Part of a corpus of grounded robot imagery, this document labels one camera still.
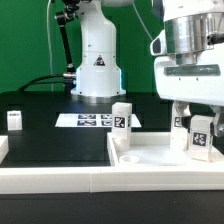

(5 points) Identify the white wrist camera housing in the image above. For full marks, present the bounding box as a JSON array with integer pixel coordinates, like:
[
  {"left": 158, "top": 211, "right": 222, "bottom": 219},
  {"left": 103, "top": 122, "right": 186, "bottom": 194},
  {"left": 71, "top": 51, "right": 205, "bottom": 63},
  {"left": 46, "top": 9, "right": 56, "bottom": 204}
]
[{"left": 150, "top": 30, "right": 166, "bottom": 56}]

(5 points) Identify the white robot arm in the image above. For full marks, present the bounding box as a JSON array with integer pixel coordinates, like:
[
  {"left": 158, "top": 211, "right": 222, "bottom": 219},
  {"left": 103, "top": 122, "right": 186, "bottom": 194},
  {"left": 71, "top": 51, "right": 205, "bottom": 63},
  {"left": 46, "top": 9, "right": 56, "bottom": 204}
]
[{"left": 72, "top": 0, "right": 224, "bottom": 136}]

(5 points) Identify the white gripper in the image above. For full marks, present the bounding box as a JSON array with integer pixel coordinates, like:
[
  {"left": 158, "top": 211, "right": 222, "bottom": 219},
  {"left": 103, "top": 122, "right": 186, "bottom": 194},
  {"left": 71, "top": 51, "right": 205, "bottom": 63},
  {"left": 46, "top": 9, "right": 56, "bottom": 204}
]
[{"left": 153, "top": 54, "right": 224, "bottom": 138}]

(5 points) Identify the white square tabletop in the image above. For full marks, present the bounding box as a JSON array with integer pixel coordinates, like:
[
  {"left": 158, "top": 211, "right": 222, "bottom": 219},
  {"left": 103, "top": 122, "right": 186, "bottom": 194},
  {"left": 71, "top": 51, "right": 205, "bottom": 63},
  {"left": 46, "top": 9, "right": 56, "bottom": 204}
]
[{"left": 107, "top": 132, "right": 224, "bottom": 167}]

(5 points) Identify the white U-shaped fence wall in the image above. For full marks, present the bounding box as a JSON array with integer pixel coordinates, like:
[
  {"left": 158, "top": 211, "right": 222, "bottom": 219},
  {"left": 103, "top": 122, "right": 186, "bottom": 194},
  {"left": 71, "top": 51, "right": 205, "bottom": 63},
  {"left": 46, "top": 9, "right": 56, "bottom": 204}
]
[{"left": 0, "top": 134, "right": 224, "bottom": 195}]

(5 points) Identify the black cable bundle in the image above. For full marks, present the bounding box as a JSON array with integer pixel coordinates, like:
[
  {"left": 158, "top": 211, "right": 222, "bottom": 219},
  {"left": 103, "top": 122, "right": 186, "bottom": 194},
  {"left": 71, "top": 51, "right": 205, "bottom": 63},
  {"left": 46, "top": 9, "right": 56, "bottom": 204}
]
[{"left": 17, "top": 73, "right": 75, "bottom": 93}]

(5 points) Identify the white fiducial marker sheet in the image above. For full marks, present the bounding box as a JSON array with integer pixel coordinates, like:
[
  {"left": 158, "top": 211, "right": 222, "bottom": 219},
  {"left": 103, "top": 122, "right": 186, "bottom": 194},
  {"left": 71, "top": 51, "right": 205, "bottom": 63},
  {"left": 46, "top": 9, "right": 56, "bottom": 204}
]
[{"left": 54, "top": 113, "right": 142, "bottom": 129}]

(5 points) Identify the grey cable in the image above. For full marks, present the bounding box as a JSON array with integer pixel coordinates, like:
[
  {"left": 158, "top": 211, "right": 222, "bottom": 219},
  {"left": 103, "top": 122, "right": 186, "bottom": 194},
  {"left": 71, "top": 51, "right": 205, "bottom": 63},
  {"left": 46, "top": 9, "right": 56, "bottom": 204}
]
[{"left": 132, "top": 0, "right": 155, "bottom": 41}]

